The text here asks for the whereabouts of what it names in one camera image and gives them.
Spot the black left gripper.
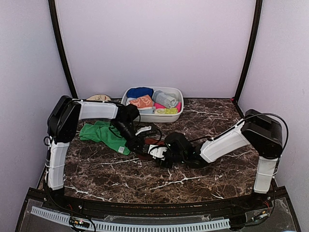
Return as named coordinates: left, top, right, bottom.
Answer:
left=112, top=119, right=146, bottom=157

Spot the orange bunny pattern towel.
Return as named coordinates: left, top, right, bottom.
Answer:
left=129, top=95, right=154, bottom=110

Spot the brown towel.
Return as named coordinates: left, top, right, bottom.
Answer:
left=137, top=138, right=165, bottom=160

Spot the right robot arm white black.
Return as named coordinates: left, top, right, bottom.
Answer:
left=148, top=109, right=288, bottom=210

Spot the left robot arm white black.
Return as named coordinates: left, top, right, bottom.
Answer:
left=44, top=95, right=149, bottom=190

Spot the grey plastic basin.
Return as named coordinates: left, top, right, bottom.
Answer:
left=121, top=86, right=185, bottom=123

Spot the light blue rolled towel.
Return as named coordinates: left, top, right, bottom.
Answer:
left=126, top=98, right=155, bottom=114

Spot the dark blue rolled towel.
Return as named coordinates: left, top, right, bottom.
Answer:
left=126, top=87, right=154, bottom=99

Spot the pink rolled towel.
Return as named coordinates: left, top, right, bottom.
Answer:
left=154, top=102, right=182, bottom=112

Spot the green microfibre towel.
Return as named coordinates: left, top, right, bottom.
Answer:
left=79, top=121, right=130, bottom=156

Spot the round beige embroidered cloth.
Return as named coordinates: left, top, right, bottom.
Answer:
left=86, top=94, right=111, bottom=102

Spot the yellow green rolled towel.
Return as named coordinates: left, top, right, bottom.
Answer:
left=154, top=108, right=178, bottom=115

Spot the grey rolled towel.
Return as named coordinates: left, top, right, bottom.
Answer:
left=152, top=90, right=179, bottom=108

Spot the small electronics board with leds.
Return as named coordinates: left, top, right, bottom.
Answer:
left=69, top=217, right=90, bottom=229

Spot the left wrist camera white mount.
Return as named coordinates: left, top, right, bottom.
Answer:
left=135, top=126, right=157, bottom=136

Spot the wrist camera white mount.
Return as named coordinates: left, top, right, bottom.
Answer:
left=148, top=145, right=168, bottom=160
left=135, top=126, right=157, bottom=136

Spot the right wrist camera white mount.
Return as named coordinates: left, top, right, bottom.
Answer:
left=148, top=145, right=168, bottom=160

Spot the black front table rail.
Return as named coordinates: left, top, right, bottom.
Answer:
left=26, top=188, right=288, bottom=219

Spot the left black frame post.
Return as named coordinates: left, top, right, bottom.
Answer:
left=48, top=0, right=78, bottom=99

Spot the black frame post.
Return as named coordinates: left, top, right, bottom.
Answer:
left=48, top=0, right=78, bottom=99
left=233, top=0, right=263, bottom=105

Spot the white slotted cable duct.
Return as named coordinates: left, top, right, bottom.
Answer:
left=30, top=206, right=230, bottom=232

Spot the right black frame post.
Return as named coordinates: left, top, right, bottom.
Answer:
left=233, top=0, right=263, bottom=105

